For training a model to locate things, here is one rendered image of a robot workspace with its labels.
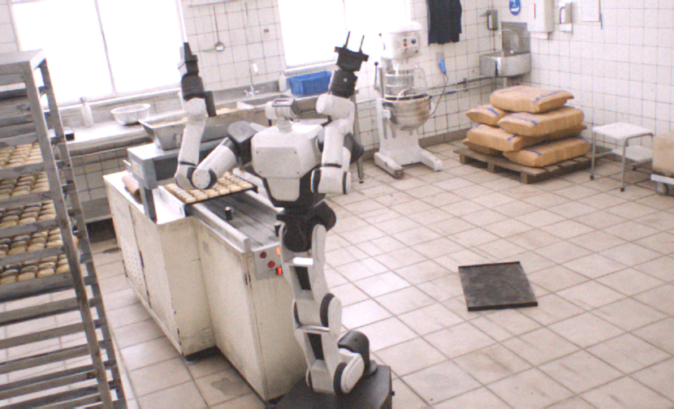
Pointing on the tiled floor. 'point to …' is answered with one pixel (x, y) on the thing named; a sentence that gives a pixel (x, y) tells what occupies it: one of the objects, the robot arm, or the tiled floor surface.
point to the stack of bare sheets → (495, 286)
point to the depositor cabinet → (167, 264)
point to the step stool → (622, 131)
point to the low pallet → (497, 163)
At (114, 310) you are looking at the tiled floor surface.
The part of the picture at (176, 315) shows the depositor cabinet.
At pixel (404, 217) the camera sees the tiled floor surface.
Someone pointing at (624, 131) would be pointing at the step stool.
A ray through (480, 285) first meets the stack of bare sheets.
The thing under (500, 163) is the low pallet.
